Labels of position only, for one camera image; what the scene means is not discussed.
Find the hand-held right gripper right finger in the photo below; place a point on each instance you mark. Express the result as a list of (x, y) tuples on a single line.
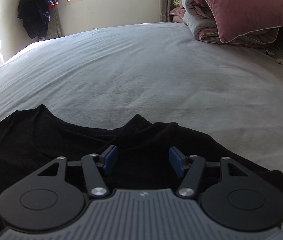
[(176, 160)]

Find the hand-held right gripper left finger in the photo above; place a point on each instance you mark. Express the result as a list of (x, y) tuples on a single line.
[(110, 158)]

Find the black shirt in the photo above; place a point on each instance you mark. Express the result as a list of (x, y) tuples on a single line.
[(144, 135)]

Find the small beige scraps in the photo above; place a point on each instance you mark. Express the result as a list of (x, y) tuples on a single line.
[(270, 53)]

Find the folded grey pink quilt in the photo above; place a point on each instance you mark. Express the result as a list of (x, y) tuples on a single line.
[(199, 17)]

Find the small pink pillow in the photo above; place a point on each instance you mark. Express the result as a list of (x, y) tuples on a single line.
[(177, 12)]

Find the small yellow green plush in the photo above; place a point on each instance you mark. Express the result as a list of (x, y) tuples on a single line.
[(176, 3)]

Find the grey star curtain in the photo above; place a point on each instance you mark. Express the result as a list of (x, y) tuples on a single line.
[(164, 0)]

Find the large pink pillow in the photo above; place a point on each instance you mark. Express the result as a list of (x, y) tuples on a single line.
[(244, 7)]

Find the hanging dark jacket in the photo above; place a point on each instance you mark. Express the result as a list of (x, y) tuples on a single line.
[(39, 7)]

